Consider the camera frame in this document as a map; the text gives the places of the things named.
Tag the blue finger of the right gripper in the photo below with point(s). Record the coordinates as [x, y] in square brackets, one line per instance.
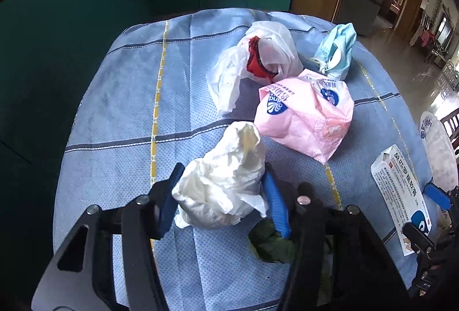
[438, 195]

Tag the blue checked tablecloth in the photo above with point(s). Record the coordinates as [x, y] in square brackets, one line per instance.
[148, 108]

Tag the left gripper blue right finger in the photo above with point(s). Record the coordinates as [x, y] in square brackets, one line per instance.
[278, 209]

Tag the pink plastic bag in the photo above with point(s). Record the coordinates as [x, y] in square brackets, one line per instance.
[309, 113]

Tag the white plastic trash bag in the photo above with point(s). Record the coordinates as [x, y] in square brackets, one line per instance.
[439, 150]

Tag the white blue medicine box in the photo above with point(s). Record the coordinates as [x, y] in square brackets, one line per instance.
[401, 193]

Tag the green vegetable leaf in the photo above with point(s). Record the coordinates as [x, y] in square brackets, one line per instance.
[268, 245]

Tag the teal lower kitchen cabinets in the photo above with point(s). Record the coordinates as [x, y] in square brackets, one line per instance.
[50, 50]

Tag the white tissue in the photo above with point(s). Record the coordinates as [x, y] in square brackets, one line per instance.
[223, 187]

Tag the white bag with red item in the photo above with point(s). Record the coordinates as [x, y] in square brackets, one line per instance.
[266, 54]

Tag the blue face mask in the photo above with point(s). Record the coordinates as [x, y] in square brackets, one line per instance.
[334, 54]

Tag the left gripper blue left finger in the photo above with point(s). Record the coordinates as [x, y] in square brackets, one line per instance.
[165, 203]

